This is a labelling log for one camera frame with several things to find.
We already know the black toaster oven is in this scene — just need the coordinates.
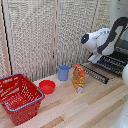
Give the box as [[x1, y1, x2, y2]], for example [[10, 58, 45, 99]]
[[90, 38, 128, 80]]

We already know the orange yellow food box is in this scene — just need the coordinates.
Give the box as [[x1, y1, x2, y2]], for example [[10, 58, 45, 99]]
[[72, 63, 87, 94]]

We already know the blue cup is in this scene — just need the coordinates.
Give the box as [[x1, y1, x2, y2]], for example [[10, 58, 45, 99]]
[[58, 65, 71, 82]]

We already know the red bowl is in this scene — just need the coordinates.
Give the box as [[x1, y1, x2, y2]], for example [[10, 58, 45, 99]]
[[38, 79, 57, 96]]

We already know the red plastic shopping basket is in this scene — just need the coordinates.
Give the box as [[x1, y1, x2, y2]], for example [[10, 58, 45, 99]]
[[0, 73, 46, 127]]

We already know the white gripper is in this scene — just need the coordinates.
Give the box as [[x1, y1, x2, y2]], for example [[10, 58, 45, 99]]
[[87, 52, 105, 65]]

